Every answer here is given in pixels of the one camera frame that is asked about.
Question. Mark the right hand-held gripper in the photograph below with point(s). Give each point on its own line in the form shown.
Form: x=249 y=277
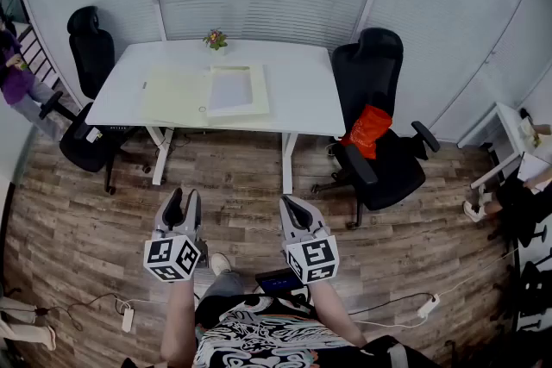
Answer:
x=317 y=258

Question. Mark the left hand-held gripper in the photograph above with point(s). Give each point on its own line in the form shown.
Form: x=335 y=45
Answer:
x=172 y=256

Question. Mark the pale yellow folder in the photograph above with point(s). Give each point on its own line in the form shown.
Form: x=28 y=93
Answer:
x=177 y=97

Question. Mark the person's right forearm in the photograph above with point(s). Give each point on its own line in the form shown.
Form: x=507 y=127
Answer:
x=334 y=310

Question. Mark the person's left forearm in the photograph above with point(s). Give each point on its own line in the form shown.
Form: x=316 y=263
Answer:
x=179 y=323

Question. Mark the person's white shoe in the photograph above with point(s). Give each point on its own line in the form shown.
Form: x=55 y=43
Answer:
x=220 y=263

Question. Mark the black device with blue screen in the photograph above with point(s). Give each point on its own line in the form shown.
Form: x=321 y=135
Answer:
x=278 y=282

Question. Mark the person's leg in jeans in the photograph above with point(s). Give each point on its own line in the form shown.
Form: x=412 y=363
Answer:
x=224 y=284

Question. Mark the orange plastic bag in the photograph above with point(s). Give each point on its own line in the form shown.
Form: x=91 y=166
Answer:
x=368 y=131

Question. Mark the black printed t-shirt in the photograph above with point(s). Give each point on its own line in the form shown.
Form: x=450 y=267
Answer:
x=267 y=332

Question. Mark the white power strip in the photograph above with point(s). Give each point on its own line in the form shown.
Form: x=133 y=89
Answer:
x=127 y=319
x=428 y=306

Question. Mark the white paper sheets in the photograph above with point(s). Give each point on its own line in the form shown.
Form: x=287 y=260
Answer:
x=230 y=90

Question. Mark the white desk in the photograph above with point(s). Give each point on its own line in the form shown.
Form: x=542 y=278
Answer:
x=297 y=69

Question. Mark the black office chair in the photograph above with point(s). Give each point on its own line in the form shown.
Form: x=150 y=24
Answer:
x=92 y=51
x=371 y=69

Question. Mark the small potted flower plant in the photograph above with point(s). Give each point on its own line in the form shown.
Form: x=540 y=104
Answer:
x=215 y=39

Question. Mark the white side table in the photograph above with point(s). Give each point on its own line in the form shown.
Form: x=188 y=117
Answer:
x=502 y=120

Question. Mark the black stool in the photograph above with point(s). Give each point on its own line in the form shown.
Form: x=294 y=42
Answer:
x=535 y=284

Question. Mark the small green table plant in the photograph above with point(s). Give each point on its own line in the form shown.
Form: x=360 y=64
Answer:
x=529 y=131

